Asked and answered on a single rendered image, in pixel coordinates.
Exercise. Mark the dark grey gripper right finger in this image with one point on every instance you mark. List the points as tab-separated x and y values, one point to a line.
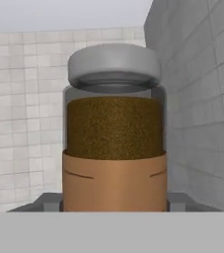
182	203

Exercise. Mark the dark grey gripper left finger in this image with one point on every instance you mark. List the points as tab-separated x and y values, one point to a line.
47	203

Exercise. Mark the cinnamon bottle with grey lid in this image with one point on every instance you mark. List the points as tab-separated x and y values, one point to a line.
114	131

